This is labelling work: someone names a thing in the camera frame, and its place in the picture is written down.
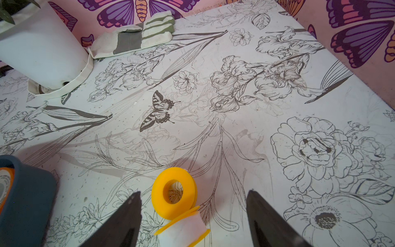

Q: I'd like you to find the yellow tape roll back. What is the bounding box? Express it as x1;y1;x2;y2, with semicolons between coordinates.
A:
151;167;197;220

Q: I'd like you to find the teal storage box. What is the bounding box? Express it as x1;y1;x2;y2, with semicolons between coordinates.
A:
1;155;57;247

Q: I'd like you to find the orange tape roll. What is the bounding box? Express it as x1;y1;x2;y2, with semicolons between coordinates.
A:
0;167;15;212

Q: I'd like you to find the yellow white tape roll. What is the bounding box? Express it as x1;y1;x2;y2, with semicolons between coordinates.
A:
154;206;210;247

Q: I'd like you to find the green potted plant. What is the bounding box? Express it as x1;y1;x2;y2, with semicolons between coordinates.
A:
1;0;41;25

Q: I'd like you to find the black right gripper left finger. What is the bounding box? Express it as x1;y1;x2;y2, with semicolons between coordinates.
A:
82;191;142;247

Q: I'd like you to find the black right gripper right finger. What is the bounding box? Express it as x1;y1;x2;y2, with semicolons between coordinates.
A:
246;190;311;247

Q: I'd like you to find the white plant pot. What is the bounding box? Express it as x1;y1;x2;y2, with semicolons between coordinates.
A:
1;1;93;99

